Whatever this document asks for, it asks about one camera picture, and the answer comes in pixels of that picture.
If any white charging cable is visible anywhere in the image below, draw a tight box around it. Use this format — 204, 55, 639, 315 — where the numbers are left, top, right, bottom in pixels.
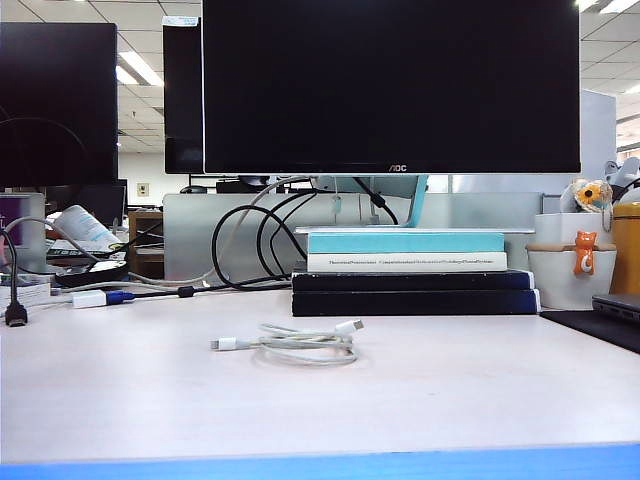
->
208, 318, 366, 367

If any teal book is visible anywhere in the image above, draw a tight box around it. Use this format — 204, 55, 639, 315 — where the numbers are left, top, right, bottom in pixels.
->
305, 231, 506, 254

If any white book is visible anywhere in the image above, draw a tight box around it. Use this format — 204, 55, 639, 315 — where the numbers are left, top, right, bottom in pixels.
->
305, 251, 509, 274

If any black monitor base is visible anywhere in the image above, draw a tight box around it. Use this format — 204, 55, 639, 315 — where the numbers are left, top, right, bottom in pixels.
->
214, 173, 321, 195

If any black book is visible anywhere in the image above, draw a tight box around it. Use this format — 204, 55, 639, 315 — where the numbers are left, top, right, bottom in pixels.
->
291, 268, 534, 293
291, 288, 543, 318

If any silver teal monitor stand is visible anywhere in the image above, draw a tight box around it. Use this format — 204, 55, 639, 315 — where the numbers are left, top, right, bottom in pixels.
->
293, 173, 537, 236

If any large black AOC monitor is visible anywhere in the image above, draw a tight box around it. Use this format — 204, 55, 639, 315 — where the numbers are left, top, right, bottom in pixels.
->
201, 0, 582, 175

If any brown wooden shelf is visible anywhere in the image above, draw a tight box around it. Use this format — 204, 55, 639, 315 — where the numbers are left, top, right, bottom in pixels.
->
127, 209, 166, 280

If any black desktop monitor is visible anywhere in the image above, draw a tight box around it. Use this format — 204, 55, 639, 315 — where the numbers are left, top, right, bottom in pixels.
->
161, 15, 205, 176
0, 21, 120, 187

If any small dark monitor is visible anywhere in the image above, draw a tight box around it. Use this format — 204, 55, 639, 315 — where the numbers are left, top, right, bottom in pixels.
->
44, 179, 129, 231

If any white square container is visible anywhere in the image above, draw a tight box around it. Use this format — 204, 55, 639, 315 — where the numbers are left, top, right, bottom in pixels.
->
533, 211, 619, 246

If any black rounded device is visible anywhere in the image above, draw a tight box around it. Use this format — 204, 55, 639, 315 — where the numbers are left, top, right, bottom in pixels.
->
53, 259, 130, 289

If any white rolled booklet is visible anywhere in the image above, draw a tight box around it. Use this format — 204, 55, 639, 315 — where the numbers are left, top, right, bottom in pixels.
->
51, 203, 122, 247

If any white pot with wooden rim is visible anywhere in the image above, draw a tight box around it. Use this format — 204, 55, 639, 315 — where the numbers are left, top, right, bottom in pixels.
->
525, 241, 619, 311

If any white video adapter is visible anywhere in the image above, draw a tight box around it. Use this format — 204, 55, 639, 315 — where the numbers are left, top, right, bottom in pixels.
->
29, 290, 109, 310

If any printed magazine stack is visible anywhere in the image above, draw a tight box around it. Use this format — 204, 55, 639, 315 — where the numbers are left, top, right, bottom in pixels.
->
44, 237, 127, 262

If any ceiling light panel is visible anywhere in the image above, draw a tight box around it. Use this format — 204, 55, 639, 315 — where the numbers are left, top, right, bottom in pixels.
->
115, 49, 165, 88
597, 0, 640, 15

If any orange cat figurine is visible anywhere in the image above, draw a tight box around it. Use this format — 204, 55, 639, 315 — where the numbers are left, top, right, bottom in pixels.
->
572, 229, 599, 276

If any sunflower plush toy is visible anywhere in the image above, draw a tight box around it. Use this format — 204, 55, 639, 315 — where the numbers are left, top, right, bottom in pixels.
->
559, 177, 616, 234

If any black desk mat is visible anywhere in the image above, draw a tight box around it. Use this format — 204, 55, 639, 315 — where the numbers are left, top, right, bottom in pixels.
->
539, 308, 640, 354

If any white printed box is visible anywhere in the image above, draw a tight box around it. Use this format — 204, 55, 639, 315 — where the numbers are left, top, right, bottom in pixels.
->
0, 281, 53, 313

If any white office partition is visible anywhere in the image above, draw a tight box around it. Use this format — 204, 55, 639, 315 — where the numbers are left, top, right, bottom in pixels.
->
579, 88, 619, 194

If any grey laptop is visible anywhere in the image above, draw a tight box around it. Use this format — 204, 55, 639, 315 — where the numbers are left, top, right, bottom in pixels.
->
591, 292, 640, 324

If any yellow canister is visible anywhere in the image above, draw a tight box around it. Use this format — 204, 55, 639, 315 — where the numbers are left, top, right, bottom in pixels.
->
608, 199, 640, 296

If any white hanging cable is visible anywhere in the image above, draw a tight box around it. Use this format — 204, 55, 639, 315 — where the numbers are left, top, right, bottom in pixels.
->
329, 174, 344, 227
357, 192, 382, 225

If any black looped cable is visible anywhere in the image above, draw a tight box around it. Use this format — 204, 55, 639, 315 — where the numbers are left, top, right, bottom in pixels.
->
256, 191, 321, 281

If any black monitor power cable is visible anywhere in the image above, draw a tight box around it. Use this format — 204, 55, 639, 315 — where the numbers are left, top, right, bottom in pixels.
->
351, 175, 400, 226

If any black VGA cable blue plug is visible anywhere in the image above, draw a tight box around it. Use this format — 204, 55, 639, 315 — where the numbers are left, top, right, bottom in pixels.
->
103, 191, 321, 305

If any black HDMI cable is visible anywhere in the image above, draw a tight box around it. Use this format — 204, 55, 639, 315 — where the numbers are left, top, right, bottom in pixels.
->
0, 228, 30, 330

